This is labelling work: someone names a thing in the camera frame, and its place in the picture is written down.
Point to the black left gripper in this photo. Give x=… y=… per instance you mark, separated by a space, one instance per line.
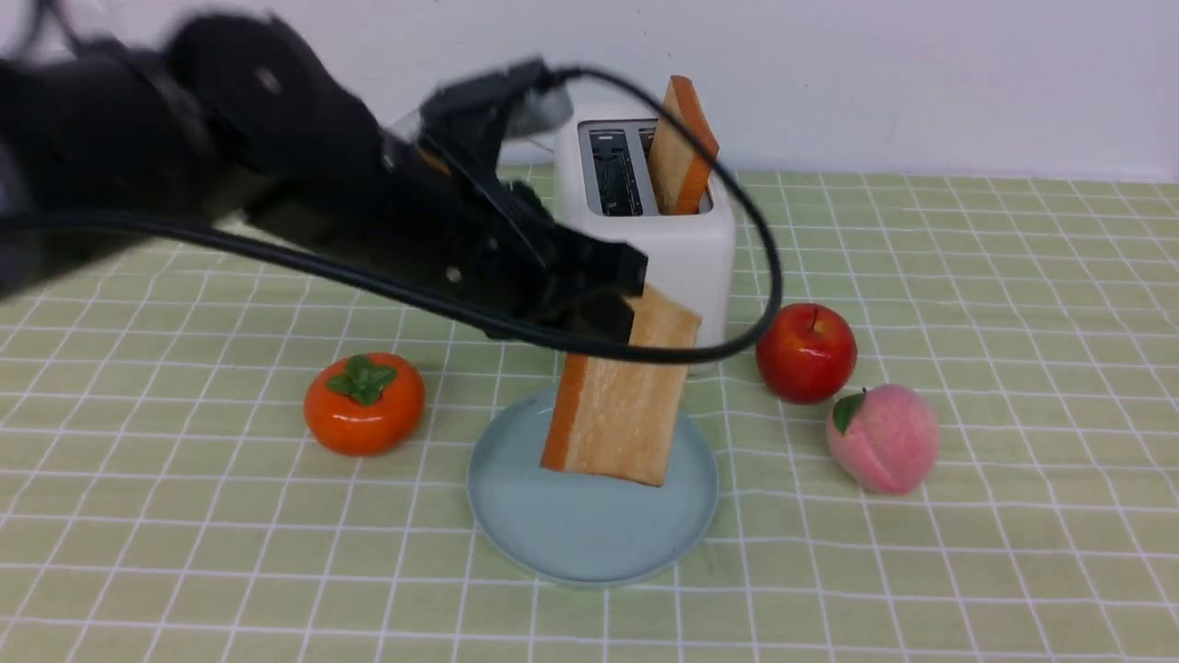
x=409 y=223

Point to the toast slice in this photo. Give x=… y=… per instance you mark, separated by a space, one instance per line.
x=679 y=176
x=614 y=419

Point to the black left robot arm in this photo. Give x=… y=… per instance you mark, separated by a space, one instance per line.
x=235 y=136

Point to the red apple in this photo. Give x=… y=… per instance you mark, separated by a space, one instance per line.
x=809 y=353

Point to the orange persimmon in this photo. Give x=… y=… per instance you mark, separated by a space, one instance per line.
x=365 y=405

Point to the light blue plate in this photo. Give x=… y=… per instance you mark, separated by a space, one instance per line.
x=576 y=529

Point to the pink peach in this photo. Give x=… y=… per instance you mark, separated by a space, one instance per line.
x=886 y=438

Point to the green checkered tablecloth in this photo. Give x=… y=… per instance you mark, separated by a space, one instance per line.
x=163 y=500

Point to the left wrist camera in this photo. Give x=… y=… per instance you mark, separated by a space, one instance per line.
x=462 y=125

